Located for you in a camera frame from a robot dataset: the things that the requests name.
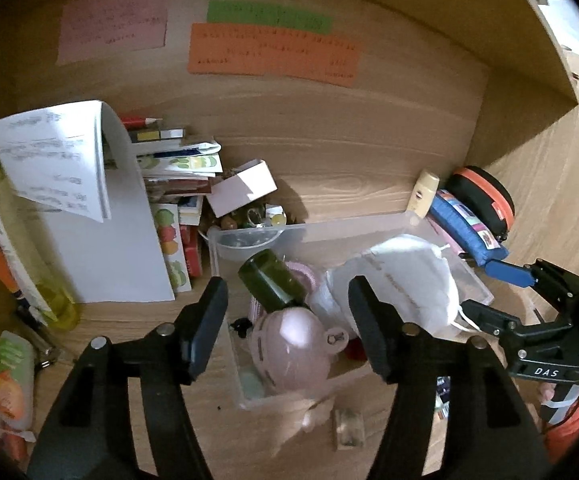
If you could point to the fruit print book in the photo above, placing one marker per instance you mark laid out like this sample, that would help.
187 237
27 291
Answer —
172 250

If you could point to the dark green glass bottle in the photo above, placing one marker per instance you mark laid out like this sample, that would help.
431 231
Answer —
269 280

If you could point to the white face mask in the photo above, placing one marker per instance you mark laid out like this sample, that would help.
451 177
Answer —
409 270

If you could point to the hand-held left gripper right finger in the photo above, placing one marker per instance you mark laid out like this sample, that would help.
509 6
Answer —
369 332

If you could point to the red pouch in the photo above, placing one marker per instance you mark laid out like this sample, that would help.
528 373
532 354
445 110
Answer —
355 351

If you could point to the pink round case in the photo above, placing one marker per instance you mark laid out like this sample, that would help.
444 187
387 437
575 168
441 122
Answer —
294 350

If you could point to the small clear plastic packet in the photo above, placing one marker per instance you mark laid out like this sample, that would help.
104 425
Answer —
349 427

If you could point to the white folded paper sheet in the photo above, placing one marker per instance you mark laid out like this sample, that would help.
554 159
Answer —
119 240

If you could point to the small black hair clip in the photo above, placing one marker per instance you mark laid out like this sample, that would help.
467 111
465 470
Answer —
241 326

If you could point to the clear bowl with trinkets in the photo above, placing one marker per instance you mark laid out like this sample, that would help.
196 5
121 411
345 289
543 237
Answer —
239 246

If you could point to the pile of small trinkets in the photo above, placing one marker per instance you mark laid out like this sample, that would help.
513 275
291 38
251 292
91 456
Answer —
264 219

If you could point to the green paper note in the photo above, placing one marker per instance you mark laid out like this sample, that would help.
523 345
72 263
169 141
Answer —
269 16

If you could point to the pink paper note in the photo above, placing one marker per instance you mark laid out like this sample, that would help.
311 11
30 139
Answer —
111 22

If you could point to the blue fabric pouch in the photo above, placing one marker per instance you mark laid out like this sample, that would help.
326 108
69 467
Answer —
462 227

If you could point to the wooden desktop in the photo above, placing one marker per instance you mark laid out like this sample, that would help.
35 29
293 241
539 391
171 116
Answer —
119 330

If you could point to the plastic white mask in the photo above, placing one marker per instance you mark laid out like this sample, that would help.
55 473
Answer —
334 295

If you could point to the clear plastic storage box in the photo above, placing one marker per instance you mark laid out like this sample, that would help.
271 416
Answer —
334 240

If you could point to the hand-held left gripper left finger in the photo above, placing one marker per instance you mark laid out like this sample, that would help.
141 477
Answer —
204 327

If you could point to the orange green lotion tube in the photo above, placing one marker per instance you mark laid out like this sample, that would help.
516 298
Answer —
14 385

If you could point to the orange black zip case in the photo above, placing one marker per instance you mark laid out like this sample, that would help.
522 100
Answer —
489 200

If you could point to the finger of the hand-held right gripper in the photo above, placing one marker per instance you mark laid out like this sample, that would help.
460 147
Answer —
487 317
507 271

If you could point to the orange paper note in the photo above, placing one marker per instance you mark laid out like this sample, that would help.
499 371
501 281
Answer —
274 55

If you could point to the red marker pen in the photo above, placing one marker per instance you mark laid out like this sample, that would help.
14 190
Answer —
139 122

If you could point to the cream lotion tube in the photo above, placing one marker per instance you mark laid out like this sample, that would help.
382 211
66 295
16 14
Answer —
423 192

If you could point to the stack of books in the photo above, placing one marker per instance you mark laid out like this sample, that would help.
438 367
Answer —
179 170

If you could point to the black metal tool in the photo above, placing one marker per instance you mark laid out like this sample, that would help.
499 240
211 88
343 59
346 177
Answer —
39 340

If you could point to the green spray bottle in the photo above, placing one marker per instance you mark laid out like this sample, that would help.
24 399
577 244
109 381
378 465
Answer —
56 305

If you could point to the small white box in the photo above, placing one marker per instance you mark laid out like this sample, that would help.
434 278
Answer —
242 187

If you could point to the handwritten note paper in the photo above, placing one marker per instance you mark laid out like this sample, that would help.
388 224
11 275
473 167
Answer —
54 160

